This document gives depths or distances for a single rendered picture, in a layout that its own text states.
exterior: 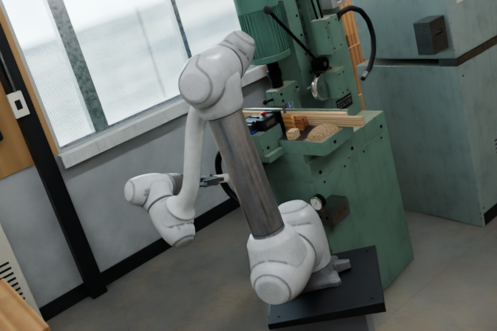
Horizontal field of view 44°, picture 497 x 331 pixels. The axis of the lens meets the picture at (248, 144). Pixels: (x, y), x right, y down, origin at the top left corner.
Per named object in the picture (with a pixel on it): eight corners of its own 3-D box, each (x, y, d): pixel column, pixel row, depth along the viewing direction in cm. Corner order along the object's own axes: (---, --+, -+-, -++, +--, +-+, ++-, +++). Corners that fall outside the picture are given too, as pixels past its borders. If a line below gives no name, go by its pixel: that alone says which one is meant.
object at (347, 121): (253, 123, 285) (251, 115, 284) (256, 122, 286) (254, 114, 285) (362, 127, 243) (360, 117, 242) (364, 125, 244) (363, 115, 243)
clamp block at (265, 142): (239, 154, 261) (234, 134, 258) (260, 141, 269) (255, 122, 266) (265, 156, 250) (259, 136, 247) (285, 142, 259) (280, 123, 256)
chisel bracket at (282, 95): (269, 110, 268) (264, 91, 265) (289, 98, 277) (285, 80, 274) (282, 110, 263) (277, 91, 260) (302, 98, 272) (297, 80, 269)
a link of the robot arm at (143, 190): (152, 186, 221) (170, 213, 214) (115, 191, 210) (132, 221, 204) (164, 165, 215) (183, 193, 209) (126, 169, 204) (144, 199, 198)
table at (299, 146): (205, 157, 278) (202, 145, 276) (250, 130, 297) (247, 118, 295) (311, 167, 235) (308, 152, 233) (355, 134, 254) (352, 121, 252)
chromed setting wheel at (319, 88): (313, 106, 266) (306, 78, 262) (330, 95, 274) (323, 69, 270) (319, 106, 264) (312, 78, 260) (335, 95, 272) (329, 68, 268)
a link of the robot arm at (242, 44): (207, 64, 193) (188, 76, 181) (235, 17, 184) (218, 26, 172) (240, 89, 192) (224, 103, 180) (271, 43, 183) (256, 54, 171)
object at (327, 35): (317, 55, 267) (309, 21, 262) (329, 49, 272) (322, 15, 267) (333, 54, 261) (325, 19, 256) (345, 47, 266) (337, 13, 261)
